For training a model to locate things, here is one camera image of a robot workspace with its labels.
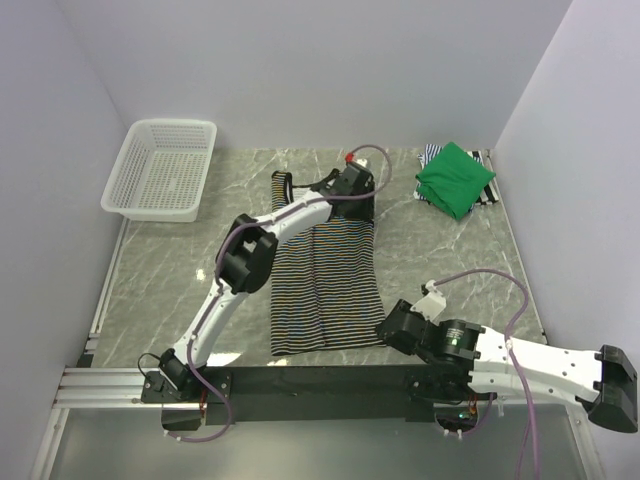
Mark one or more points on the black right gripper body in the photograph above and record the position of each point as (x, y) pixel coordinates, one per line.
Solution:
(400, 348)

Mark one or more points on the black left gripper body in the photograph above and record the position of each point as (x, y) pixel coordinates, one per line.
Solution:
(362, 209)

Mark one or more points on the striped clothes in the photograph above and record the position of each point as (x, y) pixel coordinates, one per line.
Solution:
(324, 294)

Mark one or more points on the green tank top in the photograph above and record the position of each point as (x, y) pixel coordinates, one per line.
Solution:
(452, 177)

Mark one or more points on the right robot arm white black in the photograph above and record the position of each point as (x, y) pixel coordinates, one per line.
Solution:
(465, 360)

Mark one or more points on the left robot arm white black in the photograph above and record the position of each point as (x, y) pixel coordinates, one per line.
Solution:
(244, 263)

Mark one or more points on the blue striped folded tank top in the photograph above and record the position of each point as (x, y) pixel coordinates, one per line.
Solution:
(427, 155)

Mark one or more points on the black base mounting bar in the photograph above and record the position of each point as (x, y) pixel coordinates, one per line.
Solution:
(296, 393)

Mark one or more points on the black white striped folded top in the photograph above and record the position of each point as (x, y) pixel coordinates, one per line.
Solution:
(489, 195)

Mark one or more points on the white plastic laundry basket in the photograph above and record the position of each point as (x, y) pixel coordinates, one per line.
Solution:
(160, 171)

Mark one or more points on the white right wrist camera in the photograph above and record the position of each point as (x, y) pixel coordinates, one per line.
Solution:
(432, 304)

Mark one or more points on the aluminium rail frame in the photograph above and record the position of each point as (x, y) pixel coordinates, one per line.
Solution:
(122, 388)

